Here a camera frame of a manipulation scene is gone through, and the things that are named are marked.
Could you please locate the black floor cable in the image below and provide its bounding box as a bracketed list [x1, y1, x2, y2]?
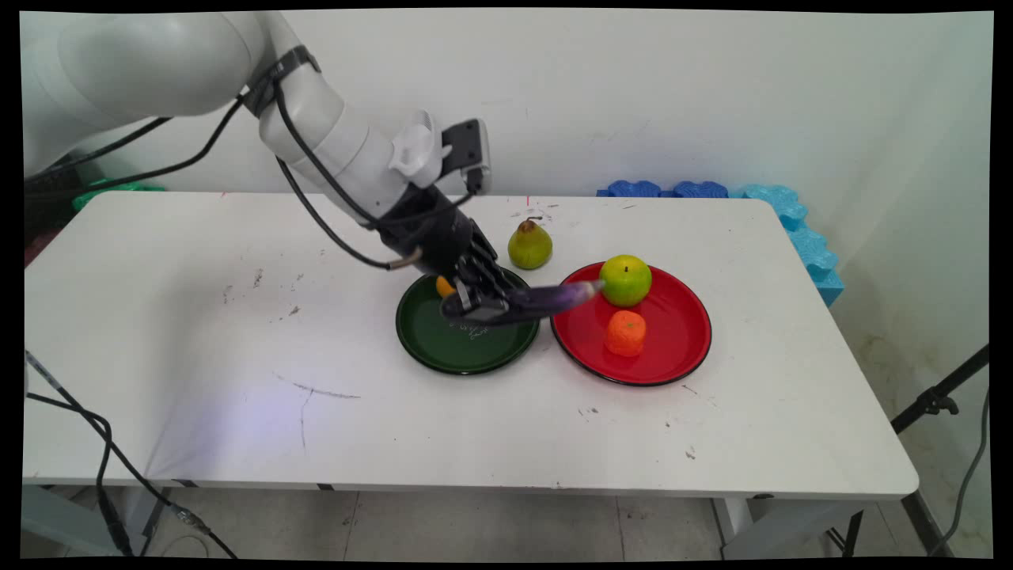
[22, 351, 240, 560]

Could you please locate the black tripod stand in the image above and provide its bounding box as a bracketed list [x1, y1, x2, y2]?
[890, 344, 991, 557]

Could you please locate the red plate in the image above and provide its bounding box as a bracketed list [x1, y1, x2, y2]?
[550, 260, 713, 388]

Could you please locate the dark blue foam mat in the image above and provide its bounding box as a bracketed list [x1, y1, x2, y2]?
[597, 180, 662, 199]
[671, 180, 730, 200]

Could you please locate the orange toy tangerine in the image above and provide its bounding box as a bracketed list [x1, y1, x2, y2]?
[605, 310, 648, 358]

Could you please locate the dark green plate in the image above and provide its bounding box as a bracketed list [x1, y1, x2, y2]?
[395, 268, 541, 376]

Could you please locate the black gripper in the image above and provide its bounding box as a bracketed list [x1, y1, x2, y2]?
[377, 184, 517, 324]

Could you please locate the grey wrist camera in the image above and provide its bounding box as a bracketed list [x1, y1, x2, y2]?
[441, 118, 494, 196]

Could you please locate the green toy pear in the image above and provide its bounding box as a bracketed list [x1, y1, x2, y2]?
[507, 216, 555, 271]

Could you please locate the white table leg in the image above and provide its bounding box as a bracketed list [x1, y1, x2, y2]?
[119, 484, 173, 549]
[711, 495, 865, 560]

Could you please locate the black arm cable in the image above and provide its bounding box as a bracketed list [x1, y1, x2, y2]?
[22, 49, 480, 232]

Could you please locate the green toy apple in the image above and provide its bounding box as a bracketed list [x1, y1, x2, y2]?
[598, 254, 654, 309]

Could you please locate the light blue foam mat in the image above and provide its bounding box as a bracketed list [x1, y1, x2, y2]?
[731, 184, 846, 309]

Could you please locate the purple toy eggplant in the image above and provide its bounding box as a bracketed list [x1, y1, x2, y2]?
[440, 280, 600, 328]

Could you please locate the black cable with silver plug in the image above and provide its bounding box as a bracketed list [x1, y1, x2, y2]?
[275, 155, 425, 272]

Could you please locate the grey hanging cable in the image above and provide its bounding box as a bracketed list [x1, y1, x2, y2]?
[929, 386, 992, 557]

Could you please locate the green plastic object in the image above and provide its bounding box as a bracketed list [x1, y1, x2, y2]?
[72, 178, 168, 213]

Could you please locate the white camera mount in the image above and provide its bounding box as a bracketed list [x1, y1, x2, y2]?
[387, 109, 445, 191]

